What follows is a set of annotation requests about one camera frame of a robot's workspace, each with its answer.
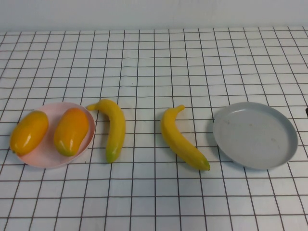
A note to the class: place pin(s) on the yellow banana straight stem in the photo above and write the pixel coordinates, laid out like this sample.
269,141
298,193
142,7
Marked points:
179,142

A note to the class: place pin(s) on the yellow banana hooked stem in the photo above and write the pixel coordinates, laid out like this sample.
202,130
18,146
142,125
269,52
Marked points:
116,130

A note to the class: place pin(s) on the orange-blushed mango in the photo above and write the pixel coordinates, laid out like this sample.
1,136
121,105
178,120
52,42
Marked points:
71,132

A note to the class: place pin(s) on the plain yellow mango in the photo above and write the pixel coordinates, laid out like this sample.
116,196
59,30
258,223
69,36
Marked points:
29,132

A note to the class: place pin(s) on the grey round plate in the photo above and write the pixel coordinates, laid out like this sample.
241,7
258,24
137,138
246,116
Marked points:
255,137

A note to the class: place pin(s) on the pink round plate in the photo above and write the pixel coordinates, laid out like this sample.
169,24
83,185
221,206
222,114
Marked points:
44,155

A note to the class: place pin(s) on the white grid-pattern tablecloth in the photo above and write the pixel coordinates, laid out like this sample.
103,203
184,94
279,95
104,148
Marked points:
154,204

